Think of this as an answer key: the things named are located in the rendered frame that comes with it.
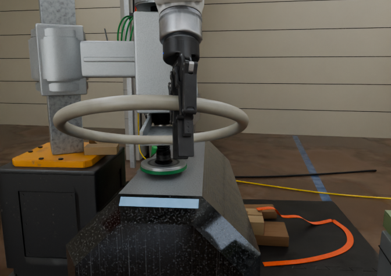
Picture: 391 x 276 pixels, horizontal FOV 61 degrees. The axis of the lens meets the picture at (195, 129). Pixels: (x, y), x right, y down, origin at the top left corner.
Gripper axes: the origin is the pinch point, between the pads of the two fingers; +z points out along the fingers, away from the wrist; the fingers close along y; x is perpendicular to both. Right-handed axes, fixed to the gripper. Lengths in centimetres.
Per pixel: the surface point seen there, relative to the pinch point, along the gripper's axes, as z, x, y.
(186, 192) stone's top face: 8, -22, 70
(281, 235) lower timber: 38, -123, 162
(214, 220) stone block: 19, -31, 63
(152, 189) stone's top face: 6, -10, 77
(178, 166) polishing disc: -4, -23, 84
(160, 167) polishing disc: -3, -15, 85
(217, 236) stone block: 25, -32, 62
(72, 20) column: -95, 27, 132
